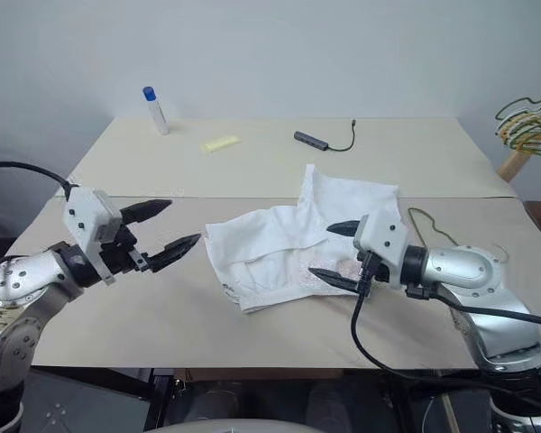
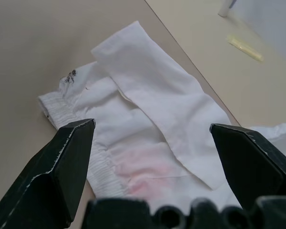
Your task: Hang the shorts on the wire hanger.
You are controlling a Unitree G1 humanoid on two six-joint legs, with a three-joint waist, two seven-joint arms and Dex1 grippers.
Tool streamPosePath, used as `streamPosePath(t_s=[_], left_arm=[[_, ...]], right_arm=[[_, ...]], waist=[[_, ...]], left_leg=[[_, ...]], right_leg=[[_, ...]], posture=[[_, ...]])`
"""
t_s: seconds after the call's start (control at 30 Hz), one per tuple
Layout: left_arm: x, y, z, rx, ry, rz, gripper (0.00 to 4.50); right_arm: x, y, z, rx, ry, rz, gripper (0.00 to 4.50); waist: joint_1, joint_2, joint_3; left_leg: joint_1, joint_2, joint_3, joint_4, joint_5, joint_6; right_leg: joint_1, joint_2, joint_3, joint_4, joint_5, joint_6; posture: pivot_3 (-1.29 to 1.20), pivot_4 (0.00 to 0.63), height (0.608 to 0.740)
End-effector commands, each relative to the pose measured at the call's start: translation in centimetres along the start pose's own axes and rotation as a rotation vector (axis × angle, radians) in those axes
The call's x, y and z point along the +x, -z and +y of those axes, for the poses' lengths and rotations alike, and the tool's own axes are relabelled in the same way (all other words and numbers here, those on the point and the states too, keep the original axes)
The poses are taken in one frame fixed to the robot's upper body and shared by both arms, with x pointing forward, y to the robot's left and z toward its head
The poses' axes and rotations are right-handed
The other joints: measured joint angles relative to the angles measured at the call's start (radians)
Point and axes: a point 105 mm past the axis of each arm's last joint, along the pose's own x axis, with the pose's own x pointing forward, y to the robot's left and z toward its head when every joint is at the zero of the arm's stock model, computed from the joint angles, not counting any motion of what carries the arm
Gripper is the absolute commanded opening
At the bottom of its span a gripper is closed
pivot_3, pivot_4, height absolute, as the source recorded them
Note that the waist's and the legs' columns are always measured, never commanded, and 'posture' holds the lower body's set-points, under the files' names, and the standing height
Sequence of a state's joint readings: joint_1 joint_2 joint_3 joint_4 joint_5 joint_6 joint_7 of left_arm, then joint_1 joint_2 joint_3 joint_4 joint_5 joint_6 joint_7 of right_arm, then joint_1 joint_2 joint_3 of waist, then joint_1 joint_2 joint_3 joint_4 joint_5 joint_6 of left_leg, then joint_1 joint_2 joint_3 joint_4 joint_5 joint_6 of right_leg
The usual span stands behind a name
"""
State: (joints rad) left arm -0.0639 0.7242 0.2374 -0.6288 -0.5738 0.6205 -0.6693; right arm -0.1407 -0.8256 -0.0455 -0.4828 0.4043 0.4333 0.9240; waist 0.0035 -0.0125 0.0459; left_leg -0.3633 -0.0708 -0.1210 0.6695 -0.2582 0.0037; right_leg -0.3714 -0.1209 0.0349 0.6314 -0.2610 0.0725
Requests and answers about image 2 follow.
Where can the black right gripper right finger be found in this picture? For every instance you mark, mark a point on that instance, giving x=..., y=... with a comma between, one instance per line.
x=252, y=164

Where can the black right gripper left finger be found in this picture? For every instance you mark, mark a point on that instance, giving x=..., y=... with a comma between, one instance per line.
x=45, y=181

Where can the white cloth garment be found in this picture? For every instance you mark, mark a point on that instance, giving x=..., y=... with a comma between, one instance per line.
x=145, y=95

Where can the yellow sticky note pad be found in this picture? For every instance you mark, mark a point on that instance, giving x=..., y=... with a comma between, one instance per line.
x=245, y=48

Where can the clear tube blue cap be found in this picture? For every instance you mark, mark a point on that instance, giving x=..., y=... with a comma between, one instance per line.
x=225, y=8

